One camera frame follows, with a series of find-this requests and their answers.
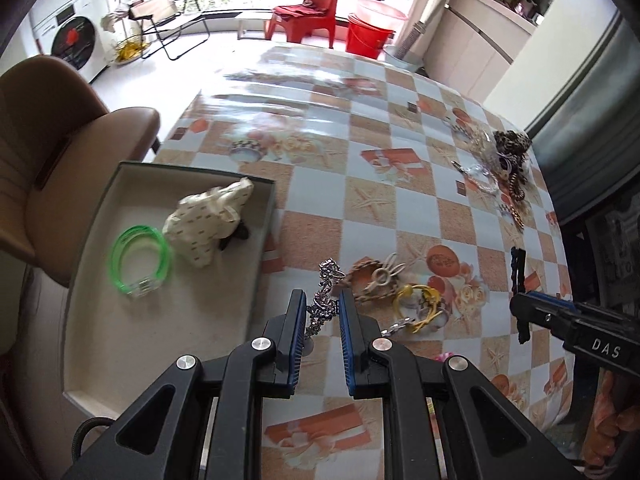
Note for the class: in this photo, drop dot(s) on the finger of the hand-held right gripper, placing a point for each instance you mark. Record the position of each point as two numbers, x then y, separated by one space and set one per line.
537 312

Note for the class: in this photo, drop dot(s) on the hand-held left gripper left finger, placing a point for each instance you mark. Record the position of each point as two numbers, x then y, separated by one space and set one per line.
299 332

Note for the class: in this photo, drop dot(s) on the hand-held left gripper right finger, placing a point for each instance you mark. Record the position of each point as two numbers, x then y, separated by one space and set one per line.
346 350

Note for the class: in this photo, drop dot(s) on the beige lined jewelry tray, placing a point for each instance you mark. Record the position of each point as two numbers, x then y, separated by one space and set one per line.
100 320

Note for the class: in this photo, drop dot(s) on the cream polka dot scrunchie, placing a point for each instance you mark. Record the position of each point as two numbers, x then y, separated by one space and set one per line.
200 225

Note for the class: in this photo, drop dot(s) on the checkered printed tablecloth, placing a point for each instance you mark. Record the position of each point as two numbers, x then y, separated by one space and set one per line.
400 210

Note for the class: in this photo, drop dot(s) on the leopard print scrunchie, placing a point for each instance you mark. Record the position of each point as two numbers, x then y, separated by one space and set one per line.
512 142

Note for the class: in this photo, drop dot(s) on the white side cabinet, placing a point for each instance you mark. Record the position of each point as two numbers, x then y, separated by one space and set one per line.
465 45

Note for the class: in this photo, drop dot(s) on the light blue basin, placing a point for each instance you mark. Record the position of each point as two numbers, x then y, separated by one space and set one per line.
405 60

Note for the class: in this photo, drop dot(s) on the red plastic bucket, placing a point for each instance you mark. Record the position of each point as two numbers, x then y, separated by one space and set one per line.
367 40

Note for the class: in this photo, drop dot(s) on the low white bench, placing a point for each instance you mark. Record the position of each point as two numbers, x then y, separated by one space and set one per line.
255 22

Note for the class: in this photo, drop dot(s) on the brown leather chair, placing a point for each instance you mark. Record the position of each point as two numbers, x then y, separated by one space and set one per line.
50 135

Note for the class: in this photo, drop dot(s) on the pink plastic basin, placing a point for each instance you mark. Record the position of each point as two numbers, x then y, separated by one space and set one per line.
380 10

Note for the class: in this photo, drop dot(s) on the red plastic chair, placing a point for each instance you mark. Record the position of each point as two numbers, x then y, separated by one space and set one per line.
320 0

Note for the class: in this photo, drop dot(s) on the white washing machine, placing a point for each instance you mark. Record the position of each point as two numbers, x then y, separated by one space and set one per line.
75 40

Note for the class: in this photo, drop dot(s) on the black frame folding chair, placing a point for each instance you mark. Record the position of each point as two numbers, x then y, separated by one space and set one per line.
155 10

